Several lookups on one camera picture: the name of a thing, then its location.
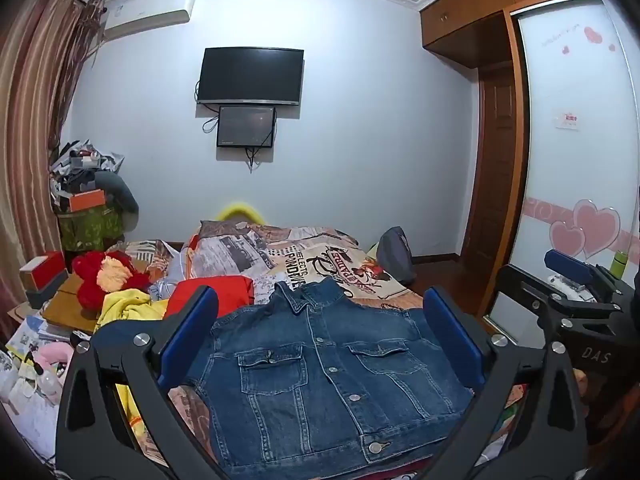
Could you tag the brown cardboard box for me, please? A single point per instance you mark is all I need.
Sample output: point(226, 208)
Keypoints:
point(67, 307)

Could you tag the dark grey pillow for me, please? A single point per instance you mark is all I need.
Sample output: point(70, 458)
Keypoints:
point(122, 192)

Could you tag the orange box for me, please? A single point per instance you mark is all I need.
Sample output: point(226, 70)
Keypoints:
point(87, 201)

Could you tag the black wall television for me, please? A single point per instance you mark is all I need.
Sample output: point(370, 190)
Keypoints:
point(250, 76)

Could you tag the yellow cloth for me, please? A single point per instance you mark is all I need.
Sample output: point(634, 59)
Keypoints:
point(131, 305)

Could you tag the pile of clutter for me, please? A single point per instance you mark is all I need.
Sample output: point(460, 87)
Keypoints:
point(75, 162)

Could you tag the white air conditioner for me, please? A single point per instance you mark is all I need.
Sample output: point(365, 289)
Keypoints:
point(150, 12)

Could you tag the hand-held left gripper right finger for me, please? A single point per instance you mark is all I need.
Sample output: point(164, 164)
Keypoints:
point(452, 340)

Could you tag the green patterned bag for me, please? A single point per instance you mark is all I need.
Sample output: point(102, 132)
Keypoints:
point(90, 230)

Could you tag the small door sticker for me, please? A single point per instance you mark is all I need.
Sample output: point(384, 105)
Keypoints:
point(569, 119)

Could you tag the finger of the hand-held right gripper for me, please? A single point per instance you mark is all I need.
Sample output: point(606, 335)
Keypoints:
point(565, 261)
point(530, 292)

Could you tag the pile of books and papers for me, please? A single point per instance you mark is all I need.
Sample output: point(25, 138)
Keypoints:
point(30, 360)

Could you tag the yellow round object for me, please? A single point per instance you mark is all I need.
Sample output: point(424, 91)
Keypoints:
point(242, 210)

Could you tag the white sliding door with hearts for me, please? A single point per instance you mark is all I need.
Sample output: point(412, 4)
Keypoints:
point(575, 170)

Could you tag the wooden room door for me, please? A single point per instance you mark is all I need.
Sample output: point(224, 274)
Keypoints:
point(495, 160)

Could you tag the blue denim jacket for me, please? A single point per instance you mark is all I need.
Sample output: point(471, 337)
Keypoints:
point(330, 360)

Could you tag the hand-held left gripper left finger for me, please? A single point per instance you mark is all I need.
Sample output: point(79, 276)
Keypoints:
point(192, 330)

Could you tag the wooden wardrobe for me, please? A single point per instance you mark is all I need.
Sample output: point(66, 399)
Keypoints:
point(480, 5)

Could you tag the grey backpack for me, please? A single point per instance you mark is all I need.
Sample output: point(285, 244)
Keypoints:
point(396, 255)

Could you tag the small black wall monitor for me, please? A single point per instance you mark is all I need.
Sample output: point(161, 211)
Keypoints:
point(246, 126)

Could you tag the red plush toy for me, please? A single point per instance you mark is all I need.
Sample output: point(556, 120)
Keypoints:
point(95, 275)

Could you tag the red box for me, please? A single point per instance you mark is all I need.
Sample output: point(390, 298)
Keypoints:
point(42, 266)

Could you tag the striped brown curtain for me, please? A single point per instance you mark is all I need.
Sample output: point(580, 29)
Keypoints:
point(30, 110)

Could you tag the green bottle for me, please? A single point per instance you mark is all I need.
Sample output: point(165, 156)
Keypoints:
point(619, 265)

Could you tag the red cloth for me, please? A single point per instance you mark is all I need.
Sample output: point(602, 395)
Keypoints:
point(210, 290)

